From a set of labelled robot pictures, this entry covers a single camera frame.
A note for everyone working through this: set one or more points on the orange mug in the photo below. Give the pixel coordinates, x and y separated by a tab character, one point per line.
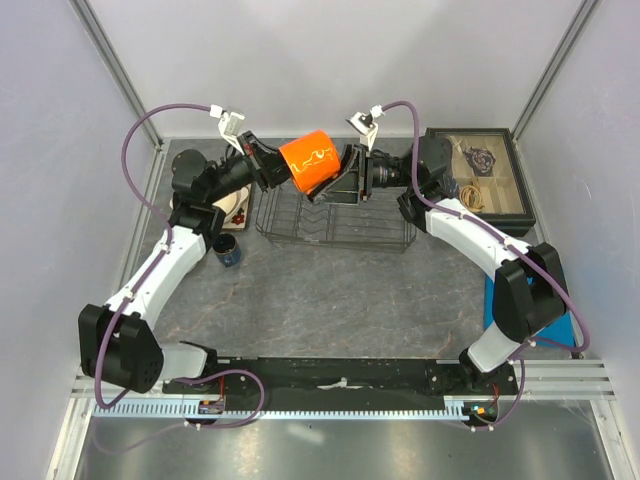
312	159

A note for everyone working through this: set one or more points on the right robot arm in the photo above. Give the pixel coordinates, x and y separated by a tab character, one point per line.
427	206

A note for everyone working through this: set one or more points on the square floral plate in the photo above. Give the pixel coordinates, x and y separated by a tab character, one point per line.
240	221

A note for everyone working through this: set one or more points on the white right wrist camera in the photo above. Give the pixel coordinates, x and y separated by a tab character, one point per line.
366	125

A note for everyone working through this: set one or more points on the blue mug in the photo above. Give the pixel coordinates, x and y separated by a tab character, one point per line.
227	250

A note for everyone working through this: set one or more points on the blue cloth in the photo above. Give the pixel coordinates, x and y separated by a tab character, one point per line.
560	330

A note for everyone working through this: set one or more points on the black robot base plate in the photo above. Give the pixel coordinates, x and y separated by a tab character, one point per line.
346	383

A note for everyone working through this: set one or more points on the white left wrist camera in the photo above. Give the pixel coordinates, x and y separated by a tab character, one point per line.
229	124

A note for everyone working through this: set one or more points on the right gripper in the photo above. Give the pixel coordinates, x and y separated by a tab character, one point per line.
345	187

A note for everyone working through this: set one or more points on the cream plate blue spiral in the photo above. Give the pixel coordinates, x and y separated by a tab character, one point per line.
196	211

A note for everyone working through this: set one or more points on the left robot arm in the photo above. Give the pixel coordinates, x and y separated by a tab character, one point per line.
117	342

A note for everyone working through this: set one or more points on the black glass-lid jewelry box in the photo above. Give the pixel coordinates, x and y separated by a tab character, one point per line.
483	172

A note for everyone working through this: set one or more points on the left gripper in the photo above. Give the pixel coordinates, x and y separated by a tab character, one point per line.
272	172

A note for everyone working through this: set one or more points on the grey slotted cable duct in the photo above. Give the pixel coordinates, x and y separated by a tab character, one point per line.
194	409

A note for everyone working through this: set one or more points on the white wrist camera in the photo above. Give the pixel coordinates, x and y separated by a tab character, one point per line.
366	125
229	124

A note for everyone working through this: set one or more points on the black wire dish rack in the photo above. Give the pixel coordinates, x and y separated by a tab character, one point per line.
286	216

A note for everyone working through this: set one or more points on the small cream plate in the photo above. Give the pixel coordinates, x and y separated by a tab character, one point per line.
231	203

